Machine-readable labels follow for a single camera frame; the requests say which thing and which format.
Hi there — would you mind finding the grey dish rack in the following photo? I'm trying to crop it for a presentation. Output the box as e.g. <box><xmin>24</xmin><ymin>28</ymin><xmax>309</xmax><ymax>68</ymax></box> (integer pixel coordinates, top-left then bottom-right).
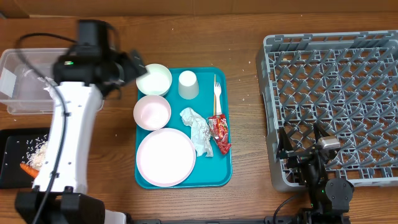
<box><xmin>256</xmin><ymin>30</ymin><xmax>397</xmax><ymax>192</ymax></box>

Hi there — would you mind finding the pink bowl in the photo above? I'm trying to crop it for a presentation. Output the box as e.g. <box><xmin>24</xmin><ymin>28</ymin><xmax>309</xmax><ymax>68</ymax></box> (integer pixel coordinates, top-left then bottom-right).
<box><xmin>133</xmin><ymin>95</ymin><xmax>171</xmax><ymax>131</ymax></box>

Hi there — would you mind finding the white paper cup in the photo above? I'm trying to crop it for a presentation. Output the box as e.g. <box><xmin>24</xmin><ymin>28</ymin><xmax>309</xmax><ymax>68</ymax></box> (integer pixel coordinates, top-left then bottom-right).
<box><xmin>178</xmin><ymin>70</ymin><xmax>199</xmax><ymax>100</ymax></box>

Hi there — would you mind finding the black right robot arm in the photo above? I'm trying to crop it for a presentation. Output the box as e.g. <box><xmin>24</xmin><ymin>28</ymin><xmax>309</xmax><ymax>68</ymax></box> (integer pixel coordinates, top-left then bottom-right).
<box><xmin>277</xmin><ymin>123</ymin><xmax>354</xmax><ymax>224</ymax></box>

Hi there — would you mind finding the white napkin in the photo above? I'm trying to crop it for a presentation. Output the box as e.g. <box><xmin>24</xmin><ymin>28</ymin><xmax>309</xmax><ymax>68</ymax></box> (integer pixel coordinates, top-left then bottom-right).
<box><xmin>20</xmin><ymin>70</ymin><xmax>57</xmax><ymax>100</ymax></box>

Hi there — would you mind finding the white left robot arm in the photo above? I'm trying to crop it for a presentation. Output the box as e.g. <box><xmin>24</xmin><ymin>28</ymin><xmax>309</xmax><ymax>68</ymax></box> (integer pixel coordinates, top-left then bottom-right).
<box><xmin>15</xmin><ymin>50</ymin><xmax>147</xmax><ymax>223</ymax></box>

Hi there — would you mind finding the wooden chopstick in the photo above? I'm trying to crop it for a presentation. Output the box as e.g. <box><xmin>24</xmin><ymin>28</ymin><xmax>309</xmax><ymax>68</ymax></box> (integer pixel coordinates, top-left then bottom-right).
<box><xmin>213</xmin><ymin>74</ymin><xmax>216</xmax><ymax>115</ymax></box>

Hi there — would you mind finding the rice and peanuts pile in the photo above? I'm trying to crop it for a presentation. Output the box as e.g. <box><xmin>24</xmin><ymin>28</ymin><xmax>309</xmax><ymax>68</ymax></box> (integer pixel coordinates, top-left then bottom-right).
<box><xmin>26</xmin><ymin>138</ymin><xmax>48</xmax><ymax>170</ymax></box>

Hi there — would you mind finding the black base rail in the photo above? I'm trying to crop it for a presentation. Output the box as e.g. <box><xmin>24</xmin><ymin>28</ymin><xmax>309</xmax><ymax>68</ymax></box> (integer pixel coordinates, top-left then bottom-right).
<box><xmin>133</xmin><ymin>214</ymin><xmax>351</xmax><ymax>224</ymax></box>

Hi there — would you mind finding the white tissue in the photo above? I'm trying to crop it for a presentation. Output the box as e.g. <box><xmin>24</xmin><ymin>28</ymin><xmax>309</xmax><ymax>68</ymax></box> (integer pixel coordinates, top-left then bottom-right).
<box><xmin>180</xmin><ymin>107</ymin><xmax>213</xmax><ymax>157</ymax></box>

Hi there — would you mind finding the black tray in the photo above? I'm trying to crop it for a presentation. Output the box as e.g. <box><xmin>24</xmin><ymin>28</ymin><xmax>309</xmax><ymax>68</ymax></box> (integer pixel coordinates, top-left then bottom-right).
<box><xmin>1</xmin><ymin>128</ymin><xmax>50</xmax><ymax>189</ymax></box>

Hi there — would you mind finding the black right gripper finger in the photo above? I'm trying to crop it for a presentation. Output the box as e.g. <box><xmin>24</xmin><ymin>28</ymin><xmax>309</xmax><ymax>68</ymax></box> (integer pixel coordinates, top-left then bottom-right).
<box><xmin>313</xmin><ymin>123</ymin><xmax>329</xmax><ymax>144</ymax></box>
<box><xmin>276</xmin><ymin>128</ymin><xmax>294</xmax><ymax>159</ymax></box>

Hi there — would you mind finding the red snack wrapper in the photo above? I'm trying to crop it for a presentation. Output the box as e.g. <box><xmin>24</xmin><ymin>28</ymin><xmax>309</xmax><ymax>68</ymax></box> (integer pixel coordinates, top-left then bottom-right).
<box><xmin>208</xmin><ymin>114</ymin><xmax>231</xmax><ymax>155</ymax></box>

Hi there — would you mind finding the orange carrot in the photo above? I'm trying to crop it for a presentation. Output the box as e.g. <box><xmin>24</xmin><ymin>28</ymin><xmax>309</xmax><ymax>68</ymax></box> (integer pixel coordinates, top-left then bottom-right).
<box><xmin>20</xmin><ymin>163</ymin><xmax>39</xmax><ymax>179</ymax></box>

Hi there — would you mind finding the white bowl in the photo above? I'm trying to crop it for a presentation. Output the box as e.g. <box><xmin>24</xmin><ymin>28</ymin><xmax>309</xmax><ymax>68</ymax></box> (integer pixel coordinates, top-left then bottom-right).
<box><xmin>136</xmin><ymin>63</ymin><xmax>172</xmax><ymax>96</ymax></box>

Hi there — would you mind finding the white plastic fork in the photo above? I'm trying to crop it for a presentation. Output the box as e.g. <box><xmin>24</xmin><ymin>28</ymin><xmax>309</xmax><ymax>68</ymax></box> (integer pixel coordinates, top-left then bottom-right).
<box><xmin>215</xmin><ymin>82</ymin><xmax>222</xmax><ymax>115</ymax></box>

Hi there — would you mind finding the pink plate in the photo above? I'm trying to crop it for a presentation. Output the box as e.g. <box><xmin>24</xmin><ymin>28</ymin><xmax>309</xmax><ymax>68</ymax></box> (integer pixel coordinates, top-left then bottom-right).
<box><xmin>136</xmin><ymin>128</ymin><xmax>197</xmax><ymax>187</ymax></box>

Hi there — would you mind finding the teal plastic tray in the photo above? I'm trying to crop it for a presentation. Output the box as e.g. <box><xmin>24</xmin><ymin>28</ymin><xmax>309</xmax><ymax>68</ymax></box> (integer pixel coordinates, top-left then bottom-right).
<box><xmin>165</xmin><ymin>67</ymin><xmax>233</xmax><ymax>188</ymax></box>

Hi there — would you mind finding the clear plastic bin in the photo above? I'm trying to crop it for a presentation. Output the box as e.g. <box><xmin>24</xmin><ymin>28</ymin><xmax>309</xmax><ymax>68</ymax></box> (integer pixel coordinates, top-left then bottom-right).
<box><xmin>1</xmin><ymin>48</ymin><xmax>67</xmax><ymax>114</ymax></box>

